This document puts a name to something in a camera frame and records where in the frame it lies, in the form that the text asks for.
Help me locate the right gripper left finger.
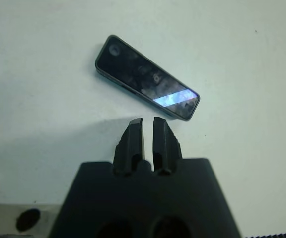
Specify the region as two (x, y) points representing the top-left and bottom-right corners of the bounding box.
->
(112, 117), (146, 176)

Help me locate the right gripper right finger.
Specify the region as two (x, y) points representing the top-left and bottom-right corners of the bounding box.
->
(151, 116), (183, 176)

